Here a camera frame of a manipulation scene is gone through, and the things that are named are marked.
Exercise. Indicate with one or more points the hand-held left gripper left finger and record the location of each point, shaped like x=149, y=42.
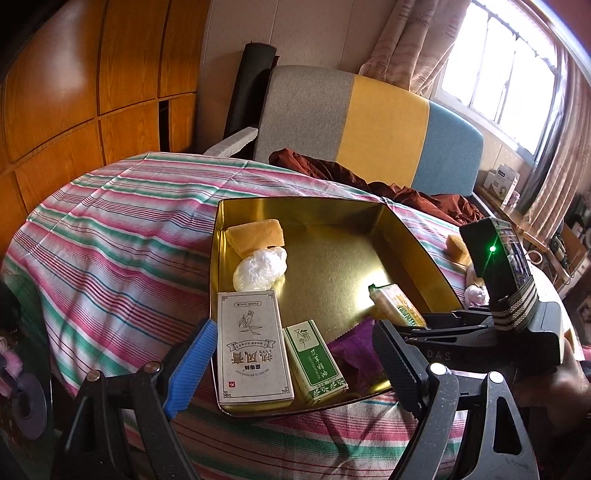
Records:
x=191, y=369

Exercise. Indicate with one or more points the beige patterned curtain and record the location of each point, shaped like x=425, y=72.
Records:
x=558, y=175
x=406, y=41

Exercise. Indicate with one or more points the striped bed sheet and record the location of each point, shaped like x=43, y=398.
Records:
x=115, y=240

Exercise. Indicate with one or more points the purple snack packet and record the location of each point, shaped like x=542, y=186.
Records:
x=351, y=350

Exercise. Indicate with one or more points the brown cardboard box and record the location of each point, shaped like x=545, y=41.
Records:
x=572, y=240

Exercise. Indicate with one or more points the dark round disc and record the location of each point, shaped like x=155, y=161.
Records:
x=30, y=406

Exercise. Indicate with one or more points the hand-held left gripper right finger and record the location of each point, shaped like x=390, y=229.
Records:
x=401, y=369

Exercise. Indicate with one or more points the wooden wardrobe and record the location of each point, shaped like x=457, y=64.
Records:
x=69, y=92

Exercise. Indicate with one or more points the pink cloth item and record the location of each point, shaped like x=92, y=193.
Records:
x=9, y=364

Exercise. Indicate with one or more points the window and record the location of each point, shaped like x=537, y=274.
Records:
x=503, y=69

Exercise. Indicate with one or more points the wooden side desk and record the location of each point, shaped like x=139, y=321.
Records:
x=531, y=230

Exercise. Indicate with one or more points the gold tin box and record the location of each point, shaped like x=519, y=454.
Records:
x=332, y=258

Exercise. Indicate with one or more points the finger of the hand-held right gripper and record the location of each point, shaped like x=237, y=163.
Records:
x=461, y=318
x=452, y=334

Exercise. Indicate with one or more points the black rolled mat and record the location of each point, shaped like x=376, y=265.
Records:
x=249, y=83

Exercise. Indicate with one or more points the yellow green cracker packet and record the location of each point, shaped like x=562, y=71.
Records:
x=395, y=302

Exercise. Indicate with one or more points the white plastic bag ball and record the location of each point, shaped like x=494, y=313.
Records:
x=258, y=272
x=475, y=293

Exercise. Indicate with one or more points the white foam board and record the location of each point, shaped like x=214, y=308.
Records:
x=233, y=141

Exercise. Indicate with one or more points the white mug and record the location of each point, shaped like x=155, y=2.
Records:
x=535, y=256

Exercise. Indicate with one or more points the grey bed frame rail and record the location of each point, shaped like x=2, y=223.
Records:
x=485, y=206

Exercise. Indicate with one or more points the green carton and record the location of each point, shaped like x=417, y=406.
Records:
x=314, y=369

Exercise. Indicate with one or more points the dark red blanket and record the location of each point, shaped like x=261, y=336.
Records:
x=443, y=203

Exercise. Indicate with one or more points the grey yellow blue headboard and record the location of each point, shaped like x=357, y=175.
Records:
x=383, y=124

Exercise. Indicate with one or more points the person's right hand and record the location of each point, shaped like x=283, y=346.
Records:
x=558, y=392

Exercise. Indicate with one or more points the white appliance box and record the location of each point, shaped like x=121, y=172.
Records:
x=501, y=177

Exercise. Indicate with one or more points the white printed carton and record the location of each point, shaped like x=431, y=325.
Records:
x=254, y=350

